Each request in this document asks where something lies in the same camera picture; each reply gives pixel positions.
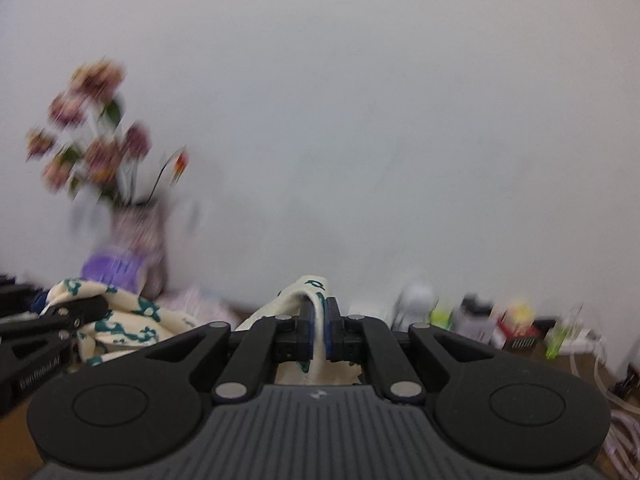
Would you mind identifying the grey tin box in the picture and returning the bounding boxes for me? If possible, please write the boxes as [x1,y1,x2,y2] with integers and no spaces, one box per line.
[456,294,497,345]

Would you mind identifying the cream dress with teal flowers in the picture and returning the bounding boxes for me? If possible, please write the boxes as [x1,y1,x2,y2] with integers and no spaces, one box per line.
[42,275,363,386]

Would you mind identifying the green and white small box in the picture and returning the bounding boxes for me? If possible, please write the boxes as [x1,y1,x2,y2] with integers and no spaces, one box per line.
[429,299,457,329]

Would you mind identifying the pink floral cloth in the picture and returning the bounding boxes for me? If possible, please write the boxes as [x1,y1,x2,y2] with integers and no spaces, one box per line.
[155,284,237,317]

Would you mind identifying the black and red box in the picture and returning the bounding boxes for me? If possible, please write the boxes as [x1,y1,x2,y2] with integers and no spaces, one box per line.
[501,329,542,357]

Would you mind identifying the pink cable bundle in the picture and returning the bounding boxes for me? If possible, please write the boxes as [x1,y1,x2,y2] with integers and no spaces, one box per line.
[606,409,640,480]

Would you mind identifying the fuzzy pink vase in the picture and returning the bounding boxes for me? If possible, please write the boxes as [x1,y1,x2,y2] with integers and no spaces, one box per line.
[110,204,170,297]

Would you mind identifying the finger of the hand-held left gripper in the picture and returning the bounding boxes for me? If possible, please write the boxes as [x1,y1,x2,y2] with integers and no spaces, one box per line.
[0,296,110,361]
[0,274,46,319]

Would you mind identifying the dried rose bouquet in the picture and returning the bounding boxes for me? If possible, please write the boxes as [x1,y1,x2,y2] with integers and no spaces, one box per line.
[25,59,191,207]

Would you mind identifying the white robot-shaped speaker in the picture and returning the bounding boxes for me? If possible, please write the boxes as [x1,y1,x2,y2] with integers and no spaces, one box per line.
[394,281,437,332]

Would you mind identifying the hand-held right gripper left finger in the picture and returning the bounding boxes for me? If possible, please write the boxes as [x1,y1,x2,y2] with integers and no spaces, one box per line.
[145,298,317,405]

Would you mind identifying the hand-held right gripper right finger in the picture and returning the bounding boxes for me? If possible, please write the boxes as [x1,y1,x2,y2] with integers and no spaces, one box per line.
[324,297,496,405]

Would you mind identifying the white cable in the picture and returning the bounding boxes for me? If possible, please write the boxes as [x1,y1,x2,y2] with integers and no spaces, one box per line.
[570,345,623,403]

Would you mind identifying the green liquid bottle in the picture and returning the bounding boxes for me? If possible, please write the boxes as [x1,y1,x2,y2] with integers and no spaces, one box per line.
[546,309,577,362]

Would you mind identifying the yellow round container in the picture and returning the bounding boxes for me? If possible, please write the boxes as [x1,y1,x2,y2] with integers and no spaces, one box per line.
[504,301,537,332]

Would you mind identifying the purple tissue pack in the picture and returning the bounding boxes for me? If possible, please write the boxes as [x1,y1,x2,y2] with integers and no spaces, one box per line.
[80,251,149,292]

